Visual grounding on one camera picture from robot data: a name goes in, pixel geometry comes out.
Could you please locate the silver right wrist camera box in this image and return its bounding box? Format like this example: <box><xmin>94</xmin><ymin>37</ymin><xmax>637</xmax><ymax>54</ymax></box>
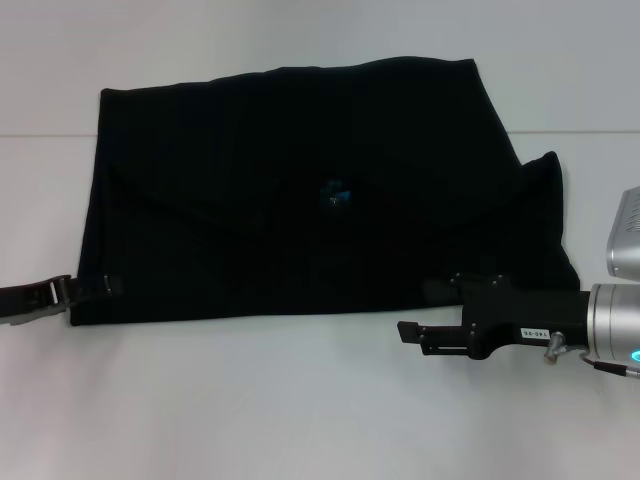
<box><xmin>604</xmin><ymin>186</ymin><xmax>640</xmax><ymax>282</ymax></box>

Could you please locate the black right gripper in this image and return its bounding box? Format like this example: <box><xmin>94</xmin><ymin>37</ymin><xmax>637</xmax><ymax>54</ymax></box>
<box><xmin>396</xmin><ymin>272</ymin><xmax>592</xmax><ymax>362</ymax></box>

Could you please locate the black shirt with FREE print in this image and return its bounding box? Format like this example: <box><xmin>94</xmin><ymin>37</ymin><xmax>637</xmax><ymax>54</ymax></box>
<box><xmin>69</xmin><ymin>53</ymin><xmax>581</xmax><ymax>330</ymax></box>

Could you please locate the right arm cable with plug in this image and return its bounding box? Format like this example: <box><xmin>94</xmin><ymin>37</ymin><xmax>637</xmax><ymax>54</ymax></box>
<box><xmin>543</xmin><ymin>331</ymin><xmax>640</xmax><ymax>375</ymax></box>

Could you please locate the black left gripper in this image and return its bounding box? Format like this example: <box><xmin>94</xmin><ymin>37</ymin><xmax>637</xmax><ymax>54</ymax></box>
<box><xmin>0</xmin><ymin>272</ymin><xmax>125</xmax><ymax>330</ymax></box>

